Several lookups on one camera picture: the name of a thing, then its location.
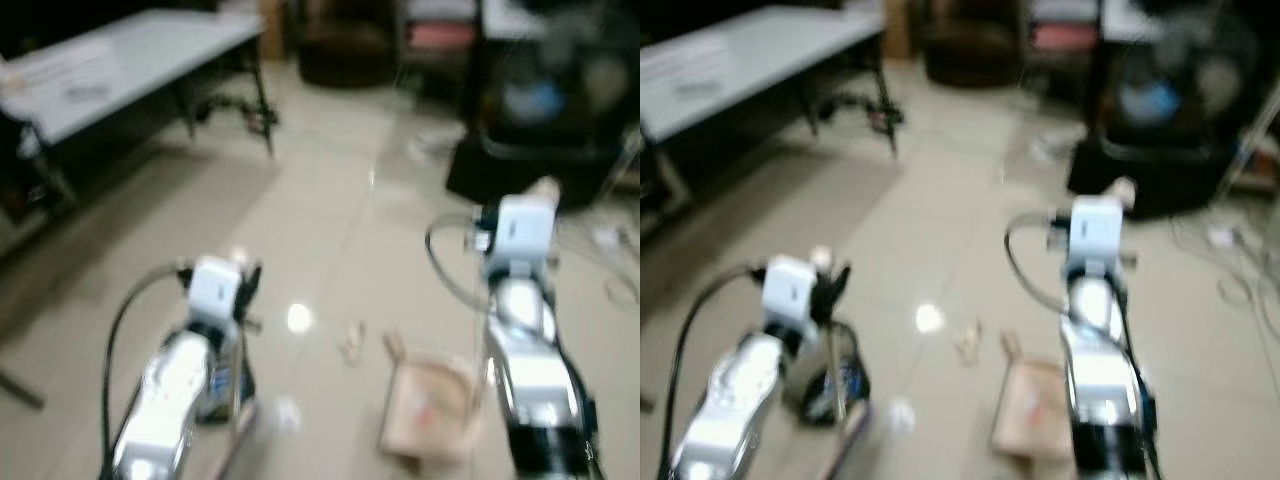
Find brown wooden broom handle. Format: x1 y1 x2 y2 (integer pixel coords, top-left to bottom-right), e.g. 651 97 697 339
810 246 873 480

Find black floor fan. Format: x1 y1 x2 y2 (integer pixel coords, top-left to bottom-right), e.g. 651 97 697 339
444 0 629 212
1064 0 1263 222

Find black object with blue label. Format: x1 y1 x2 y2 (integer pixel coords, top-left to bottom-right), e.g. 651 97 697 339
784 320 873 428
193 338 257 427

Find beige crumpled paper scrap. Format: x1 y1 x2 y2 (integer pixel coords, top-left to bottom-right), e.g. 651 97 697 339
337 320 367 366
953 318 985 365

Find black tripod stand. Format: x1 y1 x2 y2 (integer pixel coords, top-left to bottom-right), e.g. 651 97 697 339
813 88 903 138
193 88 282 138

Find brown cardboard box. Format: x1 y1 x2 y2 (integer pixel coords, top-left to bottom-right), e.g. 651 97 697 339
990 331 1077 463
379 329 488 464

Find white folding table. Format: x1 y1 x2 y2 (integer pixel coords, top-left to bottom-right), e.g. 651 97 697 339
0 8 282 216
640 5 906 211

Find white printed paper sheet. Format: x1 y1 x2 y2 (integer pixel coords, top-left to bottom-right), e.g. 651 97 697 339
640 35 741 109
0 38 127 113

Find brown cardboard panel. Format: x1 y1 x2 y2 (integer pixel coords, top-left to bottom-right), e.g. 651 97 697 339
884 0 917 60
257 0 288 62

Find dark brown armchair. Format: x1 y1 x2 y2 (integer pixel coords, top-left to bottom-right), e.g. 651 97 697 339
294 0 403 90
914 0 1028 90

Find red seat cushion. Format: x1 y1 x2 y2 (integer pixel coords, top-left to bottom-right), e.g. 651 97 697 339
404 20 480 54
1029 20 1103 54

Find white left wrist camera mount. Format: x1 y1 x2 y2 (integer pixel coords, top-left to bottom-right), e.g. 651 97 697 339
763 255 818 326
187 256 244 324

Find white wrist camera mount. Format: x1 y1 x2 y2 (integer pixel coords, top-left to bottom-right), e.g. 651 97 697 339
187 256 244 324
1064 195 1128 282
763 255 818 326
480 194 559 284

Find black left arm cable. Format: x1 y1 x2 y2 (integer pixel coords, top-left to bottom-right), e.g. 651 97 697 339
664 262 771 471
99 262 197 471

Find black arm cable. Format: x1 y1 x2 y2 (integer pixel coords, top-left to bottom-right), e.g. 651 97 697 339
99 262 197 471
664 262 771 471
1003 211 1077 317
424 211 498 317

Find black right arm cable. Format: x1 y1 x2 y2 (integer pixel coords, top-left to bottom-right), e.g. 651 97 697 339
1003 211 1077 317
424 211 498 317

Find grey floor cable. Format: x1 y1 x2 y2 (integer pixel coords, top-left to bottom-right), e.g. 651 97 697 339
1168 213 1280 313
553 213 641 312

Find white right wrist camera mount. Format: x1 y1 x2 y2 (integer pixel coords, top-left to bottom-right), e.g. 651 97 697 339
1064 195 1128 282
480 194 559 284

